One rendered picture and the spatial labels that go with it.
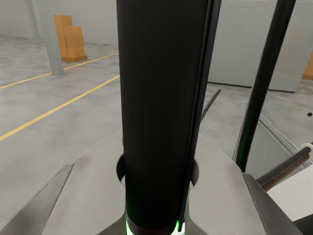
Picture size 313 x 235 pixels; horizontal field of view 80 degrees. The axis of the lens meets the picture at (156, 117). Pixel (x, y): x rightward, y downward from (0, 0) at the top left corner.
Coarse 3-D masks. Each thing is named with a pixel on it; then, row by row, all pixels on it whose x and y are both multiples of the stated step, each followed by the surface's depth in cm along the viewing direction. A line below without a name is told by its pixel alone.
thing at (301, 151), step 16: (288, 0) 11; (288, 16) 11; (272, 32) 12; (272, 48) 12; (272, 64) 12; (256, 80) 13; (256, 96) 14; (256, 112) 14; (240, 144) 16; (304, 144) 30; (240, 160) 16; (288, 160) 27; (272, 176) 24
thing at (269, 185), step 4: (304, 156) 30; (308, 156) 30; (300, 160) 29; (304, 160) 29; (296, 164) 28; (300, 164) 29; (288, 168) 27; (292, 168) 27; (296, 168) 28; (284, 172) 26; (288, 172) 27; (280, 176) 26; (284, 176) 26; (272, 180) 25; (276, 180) 25; (280, 180) 26; (268, 184) 24; (272, 184) 24; (276, 184) 25; (264, 188) 24; (268, 188) 24
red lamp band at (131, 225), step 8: (128, 216) 11; (176, 216) 11; (128, 224) 11; (136, 224) 11; (176, 224) 12; (136, 232) 11; (144, 232) 11; (152, 232) 10; (160, 232) 11; (168, 232) 11
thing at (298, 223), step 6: (306, 216) 24; (312, 216) 23; (294, 222) 24; (300, 222) 23; (306, 222) 22; (312, 222) 22; (300, 228) 22; (306, 228) 21; (312, 228) 20; (306, 234) 20; (312, 234) 20
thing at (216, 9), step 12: (216, 0) 6; (216, 12) 6; (216, 24) 7; (204, 36) 7; (204, 48) 7; (204, 60) 7; (204, 72) 7; (204, 84) 8; (204, 96) 8; (192, 120) 9; (192, 132) 9; (192, 144) 9; (192, 156) 9; (180, 204) 11; (180, 216) 11; (180, 228) 12
